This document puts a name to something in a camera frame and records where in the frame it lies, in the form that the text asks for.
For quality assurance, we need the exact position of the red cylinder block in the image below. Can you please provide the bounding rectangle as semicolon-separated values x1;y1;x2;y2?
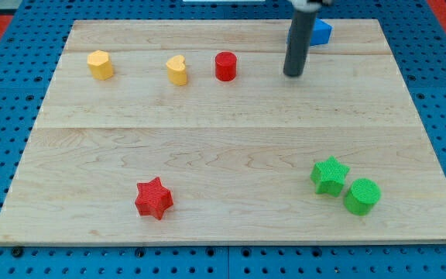
214;51;237;81

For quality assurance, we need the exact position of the red star block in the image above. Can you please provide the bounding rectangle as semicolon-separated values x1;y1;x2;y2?
135;177;173;220

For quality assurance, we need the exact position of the yellow heart block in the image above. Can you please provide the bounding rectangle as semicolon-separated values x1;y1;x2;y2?
166;55;187;86

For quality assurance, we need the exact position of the green star block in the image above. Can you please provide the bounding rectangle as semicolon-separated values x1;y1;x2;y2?
310;156;350;197

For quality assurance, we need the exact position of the yellow hexagon block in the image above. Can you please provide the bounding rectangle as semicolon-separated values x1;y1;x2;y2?
87;50;114;81

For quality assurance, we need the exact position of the blue triangular block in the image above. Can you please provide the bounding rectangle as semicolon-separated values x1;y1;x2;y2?
309;18;333;47

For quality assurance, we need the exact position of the green cylinder block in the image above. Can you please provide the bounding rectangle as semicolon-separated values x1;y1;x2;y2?
344;178;381;216

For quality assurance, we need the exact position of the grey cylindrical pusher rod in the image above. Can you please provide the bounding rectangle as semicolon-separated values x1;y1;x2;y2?
283;2;321;78

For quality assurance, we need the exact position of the light wooden board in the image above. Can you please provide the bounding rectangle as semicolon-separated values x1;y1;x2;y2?
0;19;446;246

